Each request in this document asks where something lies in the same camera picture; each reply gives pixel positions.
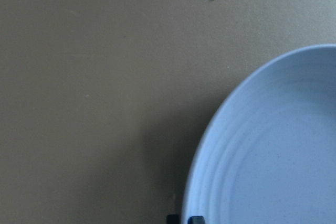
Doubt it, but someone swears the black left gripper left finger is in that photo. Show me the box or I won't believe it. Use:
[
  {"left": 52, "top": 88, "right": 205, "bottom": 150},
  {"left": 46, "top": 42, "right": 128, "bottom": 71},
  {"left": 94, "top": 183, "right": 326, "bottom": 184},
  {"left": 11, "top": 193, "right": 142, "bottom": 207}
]
[{"left": 166, "top": 214, "right": 180, "bottom": 224}]

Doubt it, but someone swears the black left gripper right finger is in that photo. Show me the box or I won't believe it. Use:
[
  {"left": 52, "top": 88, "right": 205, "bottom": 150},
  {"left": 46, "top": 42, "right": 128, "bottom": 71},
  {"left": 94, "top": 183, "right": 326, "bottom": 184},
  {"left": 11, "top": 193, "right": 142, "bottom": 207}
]
[{"left": 187, "top": 216, "right": 205, "bottom": 224}]

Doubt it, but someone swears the blue round plate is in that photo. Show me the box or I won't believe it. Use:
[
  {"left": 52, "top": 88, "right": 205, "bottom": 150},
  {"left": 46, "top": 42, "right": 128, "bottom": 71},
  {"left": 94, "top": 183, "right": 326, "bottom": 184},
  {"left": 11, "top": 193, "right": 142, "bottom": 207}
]
[{"left": 181, "top": 44, "right": 335, "bottom": 223}]

